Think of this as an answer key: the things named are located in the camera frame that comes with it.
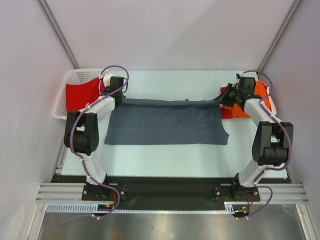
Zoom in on grey blue t shirt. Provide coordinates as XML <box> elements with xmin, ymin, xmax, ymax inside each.
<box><xmin>104</xmin><ymin>98</ymin><xmax>229</xmax><ymax>146</ymax></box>

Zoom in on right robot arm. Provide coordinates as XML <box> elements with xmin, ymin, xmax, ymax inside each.
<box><xmin>214</xmin><ymin>74</ymin><xmax>294</xmax><ymax>201</ymax></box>

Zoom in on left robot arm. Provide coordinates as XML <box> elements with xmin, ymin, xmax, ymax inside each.
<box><xmin>64</xmin><ymin>76</ymin><xmax>129</xmax><ymax>200</ymax></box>

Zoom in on pink shirt in basket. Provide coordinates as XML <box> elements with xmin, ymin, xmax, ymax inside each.
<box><xmin>99</xmin><ymin>81</ymin><xmax>105</xmax><ymax>94</ymax></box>

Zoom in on orange folded t shirt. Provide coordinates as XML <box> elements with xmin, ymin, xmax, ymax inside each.
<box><xmin>223</xmin><ymin>79</ymin><xmax>272</xmax><ymax>118</ymax></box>

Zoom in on white folded t shirt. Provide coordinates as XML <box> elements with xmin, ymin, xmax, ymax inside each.
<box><xmin>264</xmin><ymin>86</ymin><xmax>277</xmax><ymax>116</ymax></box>

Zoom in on white plastic basket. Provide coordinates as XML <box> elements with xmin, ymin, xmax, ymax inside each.
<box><xmin>52</xmin><ymin>68</ymin><xmax>102</xmax><ymax>120</ymax></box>

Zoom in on red shirt in basket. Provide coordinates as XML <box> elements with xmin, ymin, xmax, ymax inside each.
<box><xmin>66</xmin><ymin>77</ymin><xmax>101</xmax><ymax>113</ymax></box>

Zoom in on right aluminium corner post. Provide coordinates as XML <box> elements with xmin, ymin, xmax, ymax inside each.
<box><xmin>257</xmin><ymin>0</ymin><xmax>303</xmax><ymax>72</ymax></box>

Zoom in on aluminium corner post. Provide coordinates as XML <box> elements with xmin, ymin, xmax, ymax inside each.
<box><xmin>257</xmin><ymin>0</ymin><xmax>303</xmax><ymax>72</ymax></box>
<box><xmin>36</xmin><ymin>0</ymin><xmax>80</xmax><ymax>69</ymax></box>

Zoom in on left aluminium corner post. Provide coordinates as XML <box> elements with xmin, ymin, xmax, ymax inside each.
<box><xmin>36</xmin><ymin>0</ymin><xmax>80</xmax><ymax>69</ymax></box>

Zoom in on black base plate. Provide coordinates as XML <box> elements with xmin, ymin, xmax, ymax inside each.
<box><xmin>49</xmin><ymin>174</ymin><xmax>292</xmax><ymax>212</ymax></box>

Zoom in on white cable duct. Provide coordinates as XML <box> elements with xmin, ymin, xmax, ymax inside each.
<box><xmin>46</xmin><ymin>202</ymin><xmax>250</xmax><ymax>215</ymax></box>

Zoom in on aluminium frame rail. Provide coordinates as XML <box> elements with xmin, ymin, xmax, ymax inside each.
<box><xmin>36</xmin><ymin>183</ymin><xmax>85</xmax><ymax>203</ymax></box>

